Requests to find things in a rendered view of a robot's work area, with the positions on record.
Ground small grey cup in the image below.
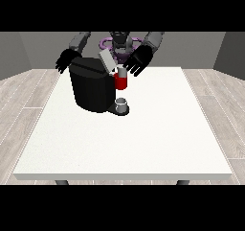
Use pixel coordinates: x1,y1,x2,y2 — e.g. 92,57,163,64
114,97,129,114

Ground small grey coffee pod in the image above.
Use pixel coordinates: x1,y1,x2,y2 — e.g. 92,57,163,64
117,64,128,78

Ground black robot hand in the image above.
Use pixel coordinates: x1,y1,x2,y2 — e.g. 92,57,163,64
122,44,154,78
55,48,82,75

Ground black coffee machine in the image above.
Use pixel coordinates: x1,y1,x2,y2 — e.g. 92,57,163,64
68,56,130,116

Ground grey robot trunk purple rings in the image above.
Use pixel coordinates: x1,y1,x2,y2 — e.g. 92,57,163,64
99,32,144,65

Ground pale grey machine lid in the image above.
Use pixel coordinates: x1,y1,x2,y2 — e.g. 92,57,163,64
98,48,119,74

